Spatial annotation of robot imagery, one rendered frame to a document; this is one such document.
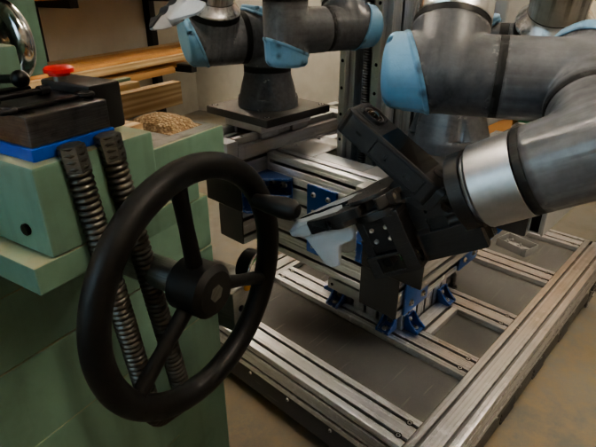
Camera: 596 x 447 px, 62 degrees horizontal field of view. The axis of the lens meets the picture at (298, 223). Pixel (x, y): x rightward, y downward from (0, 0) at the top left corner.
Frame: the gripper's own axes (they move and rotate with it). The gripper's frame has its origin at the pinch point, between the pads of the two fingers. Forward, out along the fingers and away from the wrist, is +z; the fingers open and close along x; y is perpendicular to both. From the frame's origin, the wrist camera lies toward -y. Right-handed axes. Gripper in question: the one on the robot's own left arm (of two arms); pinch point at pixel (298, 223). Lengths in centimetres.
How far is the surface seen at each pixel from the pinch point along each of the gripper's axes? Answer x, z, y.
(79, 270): -18.3, 12.8, -6.3
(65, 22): 177, 248, -142
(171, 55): 226, 222, -100
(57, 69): -10.8, 10.8, -25.4
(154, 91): 17.7, 30.1, -26.2
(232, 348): -6.2, 12.9, 10.9
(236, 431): 30, 76, 55
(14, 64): -7.6, 22.6, -31.2
